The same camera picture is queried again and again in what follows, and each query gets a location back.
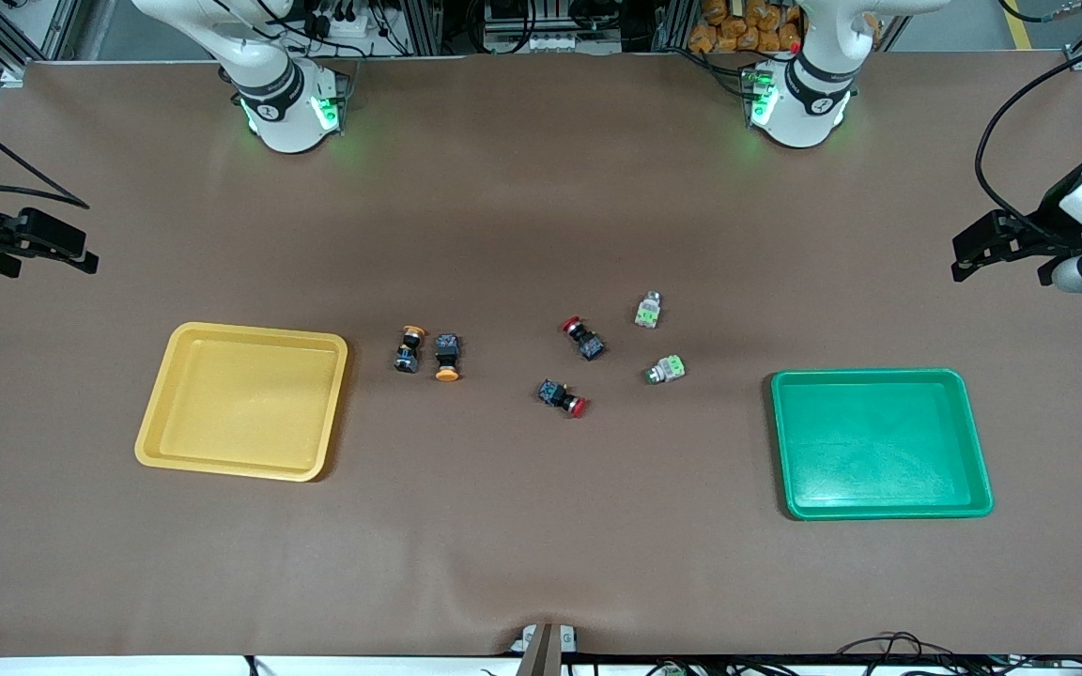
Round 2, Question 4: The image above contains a small-cap yellow push button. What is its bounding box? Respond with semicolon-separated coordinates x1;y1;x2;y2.
394;325;429;375

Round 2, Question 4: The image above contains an orange packaged snacks pile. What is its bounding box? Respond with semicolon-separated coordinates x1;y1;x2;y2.
688;0;803;54

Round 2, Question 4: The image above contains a white power strip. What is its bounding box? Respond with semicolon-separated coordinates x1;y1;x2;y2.
483;31;619;54

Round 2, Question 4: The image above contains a green plastic tray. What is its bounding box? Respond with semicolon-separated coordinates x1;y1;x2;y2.
770;368;995;521

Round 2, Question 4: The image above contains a wide-cap yellow push button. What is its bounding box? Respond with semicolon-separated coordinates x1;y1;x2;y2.
434;332;463;384

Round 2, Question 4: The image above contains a metal table clamp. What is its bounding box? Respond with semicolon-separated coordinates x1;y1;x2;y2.
510;622;580;676

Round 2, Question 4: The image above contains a yellow plastic tray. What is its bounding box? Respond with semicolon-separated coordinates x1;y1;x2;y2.
134;322;349;483

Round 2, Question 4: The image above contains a black cable bundle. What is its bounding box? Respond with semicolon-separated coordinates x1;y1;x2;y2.
832;632;1082;676

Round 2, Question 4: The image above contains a brown table mat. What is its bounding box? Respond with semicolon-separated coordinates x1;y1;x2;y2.
0;52;1082;658

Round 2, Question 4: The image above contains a red push button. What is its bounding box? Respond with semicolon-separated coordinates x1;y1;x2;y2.
561;315;607;362
537;378;589;419

